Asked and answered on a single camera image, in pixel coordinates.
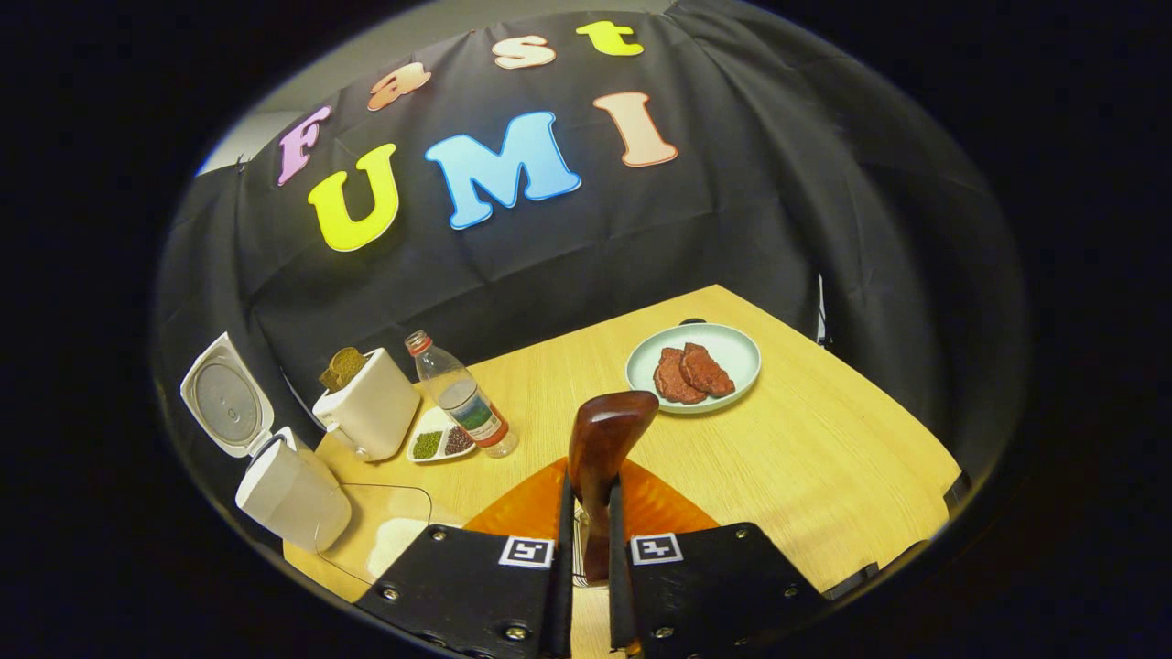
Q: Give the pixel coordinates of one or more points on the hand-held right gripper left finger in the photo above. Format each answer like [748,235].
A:
[462,586]

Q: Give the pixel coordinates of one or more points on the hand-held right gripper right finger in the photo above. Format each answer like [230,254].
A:
[714,586]

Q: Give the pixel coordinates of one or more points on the white rice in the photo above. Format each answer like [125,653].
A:
[396,545]

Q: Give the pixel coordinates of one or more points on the brown wooden spoon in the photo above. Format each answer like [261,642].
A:
[604,439]

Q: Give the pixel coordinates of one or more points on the white rice cooker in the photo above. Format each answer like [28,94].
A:
[293,494]

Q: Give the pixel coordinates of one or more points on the clear plastic container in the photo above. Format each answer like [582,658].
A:
[366,513]

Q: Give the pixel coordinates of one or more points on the white divided bean dish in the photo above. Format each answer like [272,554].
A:
[428,446]

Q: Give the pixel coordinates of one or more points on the clear plastic bottle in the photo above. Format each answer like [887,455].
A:
[462,398]

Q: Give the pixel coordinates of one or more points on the white toaster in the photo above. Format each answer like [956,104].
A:
[371,412]

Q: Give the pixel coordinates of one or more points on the brown meat piece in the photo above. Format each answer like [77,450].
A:
[710,368]
[670,380]

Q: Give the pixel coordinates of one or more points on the pale green plate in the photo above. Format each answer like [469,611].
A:
[732,352]

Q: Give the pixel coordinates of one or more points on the brown bread slice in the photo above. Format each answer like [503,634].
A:
[343,368]

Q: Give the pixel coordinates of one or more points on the black backdrop cloth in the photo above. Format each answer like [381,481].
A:
[641,229]

